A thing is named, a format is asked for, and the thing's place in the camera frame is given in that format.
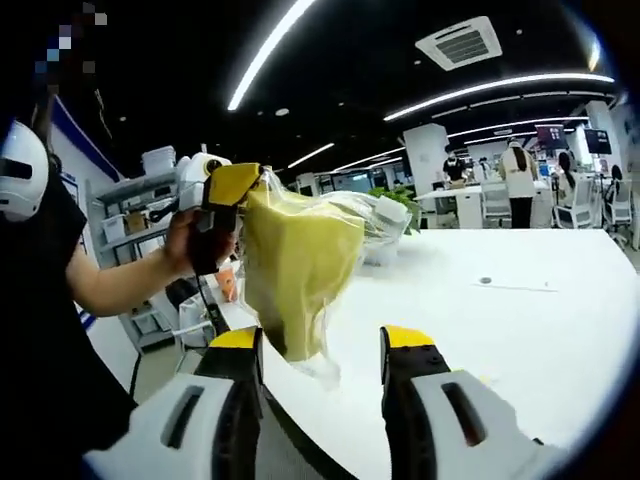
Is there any white office desk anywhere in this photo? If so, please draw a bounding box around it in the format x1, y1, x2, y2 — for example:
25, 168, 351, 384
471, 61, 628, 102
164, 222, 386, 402
417, 184, 484, 230

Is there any curved ceiling light strip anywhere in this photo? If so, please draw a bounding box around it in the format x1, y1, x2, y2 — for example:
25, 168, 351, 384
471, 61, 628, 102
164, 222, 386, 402
383, 73, 615, 123

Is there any hanging dark screen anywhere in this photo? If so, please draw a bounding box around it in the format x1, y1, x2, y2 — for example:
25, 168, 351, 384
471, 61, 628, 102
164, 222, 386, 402
534, 124, 569, 151
584, 128, 614, 156

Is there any short ceiling light strip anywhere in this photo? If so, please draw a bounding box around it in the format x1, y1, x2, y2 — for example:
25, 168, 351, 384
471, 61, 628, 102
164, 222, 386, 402
287, 142, 336, 170

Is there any person's left hand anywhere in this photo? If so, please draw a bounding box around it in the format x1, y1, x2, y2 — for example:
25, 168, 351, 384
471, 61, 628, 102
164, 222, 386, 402
163, 207, 239, 279

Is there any small white silicone block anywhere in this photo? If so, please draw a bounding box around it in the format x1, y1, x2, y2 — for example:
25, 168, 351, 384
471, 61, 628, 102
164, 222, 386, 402
374, 194, 412, 227

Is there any grey metal shelf rack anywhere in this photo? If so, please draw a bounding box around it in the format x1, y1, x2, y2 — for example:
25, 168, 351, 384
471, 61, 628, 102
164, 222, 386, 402
85, 144, 204, 354

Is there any operator in black shirt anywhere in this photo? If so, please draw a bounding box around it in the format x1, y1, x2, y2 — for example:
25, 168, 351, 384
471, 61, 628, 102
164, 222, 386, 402
0, 164, 139, 480

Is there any white storage box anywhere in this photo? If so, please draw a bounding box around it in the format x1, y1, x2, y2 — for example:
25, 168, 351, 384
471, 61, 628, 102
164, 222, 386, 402
141, 145, 178, 176

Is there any orange printed cup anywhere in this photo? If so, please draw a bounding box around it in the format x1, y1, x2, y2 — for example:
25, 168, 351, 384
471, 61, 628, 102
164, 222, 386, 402
217, 267, 240, 304

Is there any yellow sponge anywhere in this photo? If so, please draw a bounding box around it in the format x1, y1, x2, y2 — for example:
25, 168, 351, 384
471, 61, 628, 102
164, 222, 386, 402
238, 164, 416, 391

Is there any clear storage box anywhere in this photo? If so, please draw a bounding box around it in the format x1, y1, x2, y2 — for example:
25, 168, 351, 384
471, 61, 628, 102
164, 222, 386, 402
102, 214, 127, 244

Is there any potted green plant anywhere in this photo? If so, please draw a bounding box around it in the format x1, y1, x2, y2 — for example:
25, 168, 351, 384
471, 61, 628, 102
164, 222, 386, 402
364, 185, 424, 266

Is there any ceiling air vent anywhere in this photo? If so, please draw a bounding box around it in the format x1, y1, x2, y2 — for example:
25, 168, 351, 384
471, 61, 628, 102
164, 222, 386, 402
414, 15, 504, 72

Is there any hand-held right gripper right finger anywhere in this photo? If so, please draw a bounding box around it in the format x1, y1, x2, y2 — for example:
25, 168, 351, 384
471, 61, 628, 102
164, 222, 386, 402
378, 324, 566, 480

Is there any long straight ceiling light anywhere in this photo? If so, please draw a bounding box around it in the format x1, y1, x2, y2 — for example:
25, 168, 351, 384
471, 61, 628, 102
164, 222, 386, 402
227, 0, 317, 112

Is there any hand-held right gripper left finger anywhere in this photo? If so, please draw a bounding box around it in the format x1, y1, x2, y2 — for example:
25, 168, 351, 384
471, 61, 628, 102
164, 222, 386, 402
82, 325, 266, 480

